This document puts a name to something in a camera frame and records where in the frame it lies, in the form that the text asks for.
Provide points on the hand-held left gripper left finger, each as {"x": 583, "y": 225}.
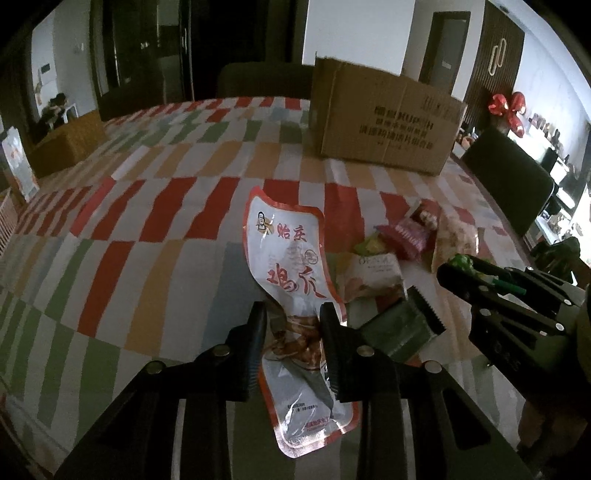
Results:
{"x": 256, "y": 353}

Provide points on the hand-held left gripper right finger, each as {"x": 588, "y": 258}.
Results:
{"x": 330, "y": 357}

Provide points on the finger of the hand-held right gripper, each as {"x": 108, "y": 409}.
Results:
{"x": 549, "y": 286}
{"x": 461, "y": 284}

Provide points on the bright green snack packet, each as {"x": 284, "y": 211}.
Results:
{"x": 461, "y": 264}

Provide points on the red snack packet white end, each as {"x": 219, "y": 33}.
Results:
{"x": 427, "y": 214}

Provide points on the white red chicken feet packet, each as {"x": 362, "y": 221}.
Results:
{"x": 286, "y": 258}

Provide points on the green yellow snack packet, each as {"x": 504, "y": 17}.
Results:
{"x": 369, "y": 244}

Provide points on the brown cardboard box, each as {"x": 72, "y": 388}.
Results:
{"x": 383, "y": 129}

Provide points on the beige snack packet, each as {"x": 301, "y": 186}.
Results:
{"x": 455, "y": 240}

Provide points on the pink red snack packet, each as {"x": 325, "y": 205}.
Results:
{"x": 406, "y": 237}

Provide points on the dark green snack packet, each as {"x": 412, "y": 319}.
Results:
{"x": 397, "y": 327}

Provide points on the white orange snack packet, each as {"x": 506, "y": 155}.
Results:
{"x": 369, "y": 277}

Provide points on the dark dining chair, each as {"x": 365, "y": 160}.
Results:
{"x": 508, "y": 180}
{"x": 263, "y": 81}
{"x": 138, "y": 102}

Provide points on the striped multicolour tablecloth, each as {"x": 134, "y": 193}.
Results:
{"x": 161, "y": 230}

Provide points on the red foil balloons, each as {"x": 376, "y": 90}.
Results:
{"x": 508, "y": 110}

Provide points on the dark interior door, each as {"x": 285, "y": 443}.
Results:
{"x": 445, "y": 50}

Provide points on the brown woven box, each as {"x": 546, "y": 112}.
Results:
{"x": 69, "y": 143}

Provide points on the white printed bag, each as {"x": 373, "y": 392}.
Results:
{"x": 18, "y": 161}

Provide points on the cluttered wall shelf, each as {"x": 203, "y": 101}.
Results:
{"x": 563, "y": 166}

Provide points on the gold wall ornament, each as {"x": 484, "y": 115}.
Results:
{"x": 497, "y": 55}

